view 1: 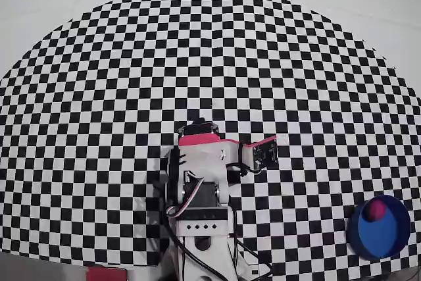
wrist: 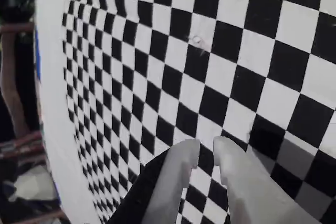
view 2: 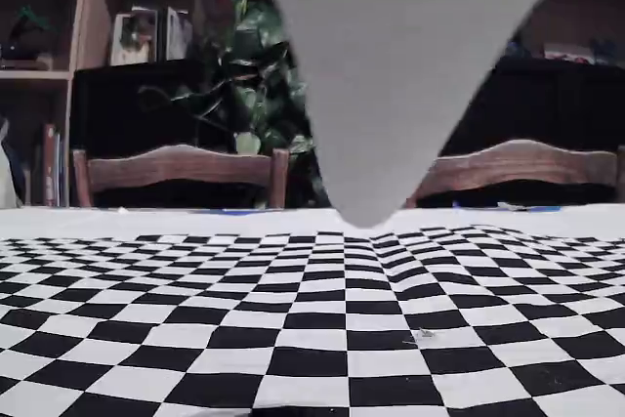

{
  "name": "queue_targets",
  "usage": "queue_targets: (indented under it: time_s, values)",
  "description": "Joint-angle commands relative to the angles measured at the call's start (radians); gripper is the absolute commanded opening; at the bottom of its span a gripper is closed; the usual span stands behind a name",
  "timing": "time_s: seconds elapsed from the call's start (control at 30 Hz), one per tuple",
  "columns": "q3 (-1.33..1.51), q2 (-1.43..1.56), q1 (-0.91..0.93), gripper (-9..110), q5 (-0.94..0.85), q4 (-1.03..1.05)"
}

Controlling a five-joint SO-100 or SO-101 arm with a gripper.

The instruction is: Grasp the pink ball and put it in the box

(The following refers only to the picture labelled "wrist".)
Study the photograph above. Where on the brown wooden chair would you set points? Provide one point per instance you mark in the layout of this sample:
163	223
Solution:
11	103

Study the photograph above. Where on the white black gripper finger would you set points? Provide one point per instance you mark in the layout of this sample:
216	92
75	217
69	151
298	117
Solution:
170	174

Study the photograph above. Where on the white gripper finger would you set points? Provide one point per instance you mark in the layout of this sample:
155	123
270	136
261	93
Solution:
249	190

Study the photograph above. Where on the blue tape strip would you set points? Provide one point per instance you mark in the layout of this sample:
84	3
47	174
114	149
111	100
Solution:
38	56

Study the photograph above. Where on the black and white checkered mat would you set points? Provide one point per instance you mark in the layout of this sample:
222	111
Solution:
183	77

